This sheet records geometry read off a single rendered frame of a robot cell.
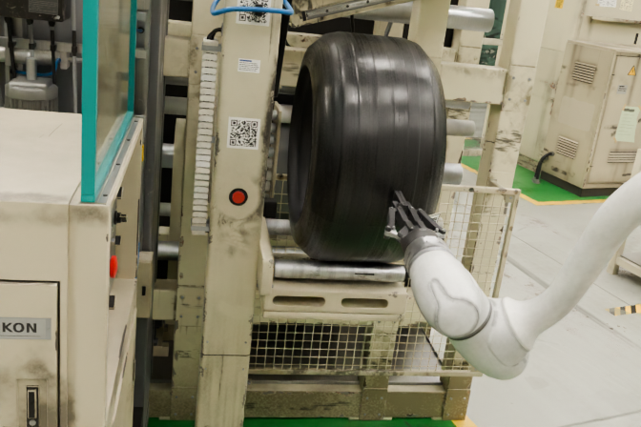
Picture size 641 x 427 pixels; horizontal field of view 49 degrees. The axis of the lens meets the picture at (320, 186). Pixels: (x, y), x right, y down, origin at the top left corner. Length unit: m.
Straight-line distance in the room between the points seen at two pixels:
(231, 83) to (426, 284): 0.70
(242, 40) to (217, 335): 0.76
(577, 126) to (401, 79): 4.82
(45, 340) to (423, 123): 0.89
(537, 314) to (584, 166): 5.02
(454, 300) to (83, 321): 0.58
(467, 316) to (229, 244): 0.76
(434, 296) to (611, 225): 0.30
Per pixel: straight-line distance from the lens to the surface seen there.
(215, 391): 1.97
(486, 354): 1.31
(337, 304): 1.75
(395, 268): 1.78
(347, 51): 1.62
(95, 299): 1.08
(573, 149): 6.38
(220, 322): 1.86
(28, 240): 1.06
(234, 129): 1.67
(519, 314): 1.31
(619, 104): 6.30
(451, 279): 1.20
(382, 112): 1.54
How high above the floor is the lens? 1.62
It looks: 17 degrees down
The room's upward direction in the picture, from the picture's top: 7 degrees clockwise
